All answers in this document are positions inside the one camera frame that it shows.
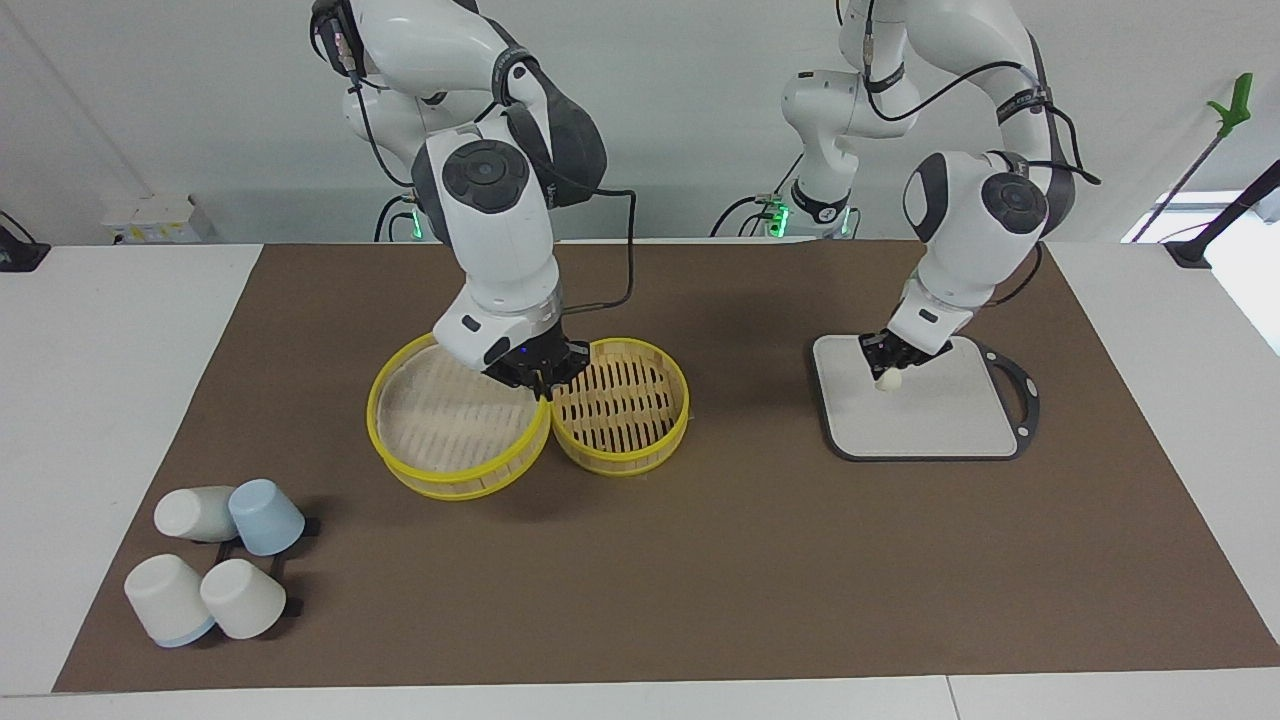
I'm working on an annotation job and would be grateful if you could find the black base cable bundle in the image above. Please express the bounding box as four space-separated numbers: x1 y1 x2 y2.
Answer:
709 152 807 239
374 192 417 243

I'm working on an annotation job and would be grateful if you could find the black desk mount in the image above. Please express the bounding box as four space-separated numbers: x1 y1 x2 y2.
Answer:
0 211 52 274

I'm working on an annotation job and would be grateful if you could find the white cutting board grey rim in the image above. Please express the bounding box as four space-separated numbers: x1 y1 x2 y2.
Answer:
808 333 1042 463

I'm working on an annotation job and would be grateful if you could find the green tipped pole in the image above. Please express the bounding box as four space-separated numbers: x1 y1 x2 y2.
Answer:
1130 72 1256 243

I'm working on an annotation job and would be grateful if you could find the yellow bamboo steamer basket slatted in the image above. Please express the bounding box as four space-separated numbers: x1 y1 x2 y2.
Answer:
548 338 692 479

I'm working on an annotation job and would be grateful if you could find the light blue cup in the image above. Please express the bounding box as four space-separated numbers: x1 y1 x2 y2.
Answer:
228 479 307 558

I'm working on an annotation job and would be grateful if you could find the yellow bamboo steamer tier lined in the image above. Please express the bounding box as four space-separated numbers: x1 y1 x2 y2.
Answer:
366 333 554 502

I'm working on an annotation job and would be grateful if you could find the white steamer liner cloth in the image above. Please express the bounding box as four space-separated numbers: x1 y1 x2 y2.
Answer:
378 350 537 471

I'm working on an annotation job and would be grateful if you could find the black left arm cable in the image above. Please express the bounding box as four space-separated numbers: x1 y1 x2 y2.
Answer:
862 0 1103 187

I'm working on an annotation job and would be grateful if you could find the white power box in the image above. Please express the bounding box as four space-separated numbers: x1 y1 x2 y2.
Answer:
100 194 217 245

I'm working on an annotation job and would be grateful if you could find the black angled stand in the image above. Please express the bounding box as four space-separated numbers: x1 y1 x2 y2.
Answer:
1164 158 1280 270

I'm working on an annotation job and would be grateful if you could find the brown table mat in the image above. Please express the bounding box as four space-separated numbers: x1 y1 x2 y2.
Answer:
52 240 1280 694

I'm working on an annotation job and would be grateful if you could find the white cup blue rim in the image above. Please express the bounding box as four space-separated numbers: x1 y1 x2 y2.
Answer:
123 553 218 649

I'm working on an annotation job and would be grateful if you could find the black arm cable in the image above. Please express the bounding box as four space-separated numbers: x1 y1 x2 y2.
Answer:
338 40 639 313
862 0 1103 187

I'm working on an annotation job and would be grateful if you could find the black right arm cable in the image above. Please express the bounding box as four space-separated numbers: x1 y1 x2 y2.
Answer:
338 40 639 313

